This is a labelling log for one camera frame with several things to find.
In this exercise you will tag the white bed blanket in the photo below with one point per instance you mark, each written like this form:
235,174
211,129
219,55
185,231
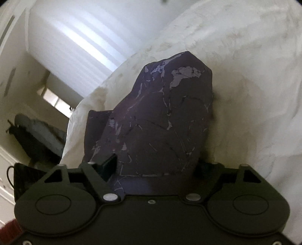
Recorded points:
247,70

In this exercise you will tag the white curtain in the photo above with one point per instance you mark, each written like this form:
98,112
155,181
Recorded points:
82,35

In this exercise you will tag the dark bag on floor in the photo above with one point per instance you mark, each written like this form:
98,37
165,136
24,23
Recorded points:
35,139

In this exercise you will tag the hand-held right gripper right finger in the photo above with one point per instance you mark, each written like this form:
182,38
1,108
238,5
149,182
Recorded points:
202,167

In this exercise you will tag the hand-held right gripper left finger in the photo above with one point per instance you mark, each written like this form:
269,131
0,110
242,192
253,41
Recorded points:
109,165

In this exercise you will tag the purple patterned hooded jacket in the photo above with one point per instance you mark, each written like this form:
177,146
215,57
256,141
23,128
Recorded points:
160,113

